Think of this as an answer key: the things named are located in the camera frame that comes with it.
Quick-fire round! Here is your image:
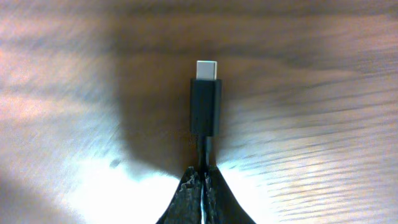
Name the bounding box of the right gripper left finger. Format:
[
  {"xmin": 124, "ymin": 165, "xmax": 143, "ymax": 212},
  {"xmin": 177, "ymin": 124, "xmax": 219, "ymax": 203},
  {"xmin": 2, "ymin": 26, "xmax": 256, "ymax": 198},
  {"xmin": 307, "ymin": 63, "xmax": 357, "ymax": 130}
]
[{"xmin": 156, "ymin": 167, "xmax": 202, "ymax": 224}]

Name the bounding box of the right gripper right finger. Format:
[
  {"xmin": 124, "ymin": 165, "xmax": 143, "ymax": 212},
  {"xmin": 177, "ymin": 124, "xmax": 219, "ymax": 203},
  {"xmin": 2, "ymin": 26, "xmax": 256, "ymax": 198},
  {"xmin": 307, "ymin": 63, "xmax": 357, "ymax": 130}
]
[{"xmin": 203, "ymin": 166, "xmax": 255, "ymax": 224}]

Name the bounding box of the black USB-C charging cable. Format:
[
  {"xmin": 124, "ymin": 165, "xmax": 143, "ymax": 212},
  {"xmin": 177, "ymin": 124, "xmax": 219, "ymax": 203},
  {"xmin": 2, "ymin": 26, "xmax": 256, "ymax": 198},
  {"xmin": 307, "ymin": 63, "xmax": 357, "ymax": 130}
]
[{"xmin": 189, "ymin": 60, "xmax": 223, "ymax": 175}]

